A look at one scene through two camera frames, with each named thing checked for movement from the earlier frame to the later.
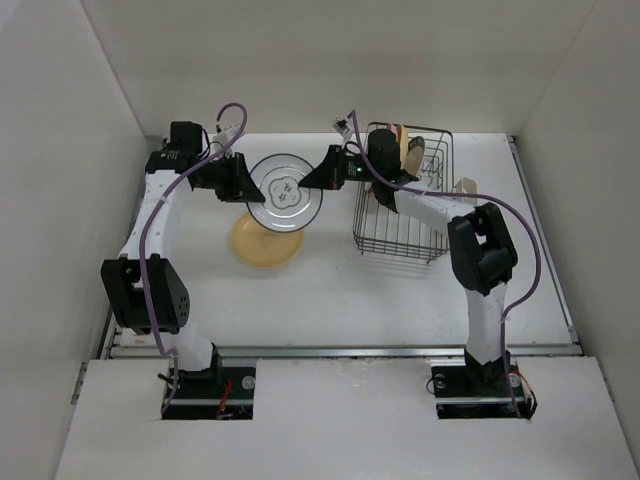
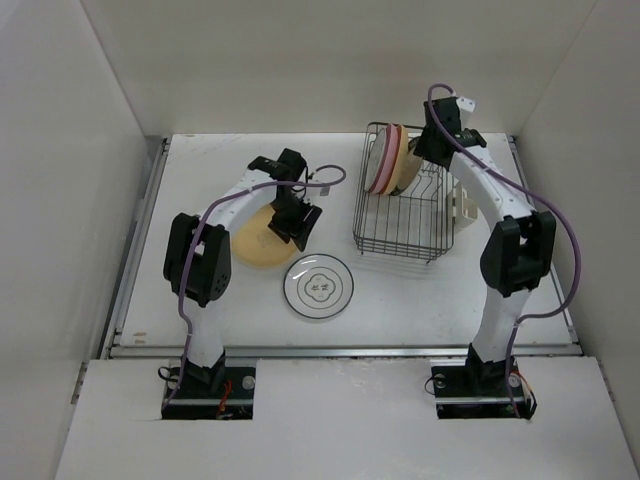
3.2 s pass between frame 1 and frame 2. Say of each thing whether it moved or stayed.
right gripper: moved
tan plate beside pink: stayed
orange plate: stayed
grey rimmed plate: moved
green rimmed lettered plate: stayed
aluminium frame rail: stayed
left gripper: moved
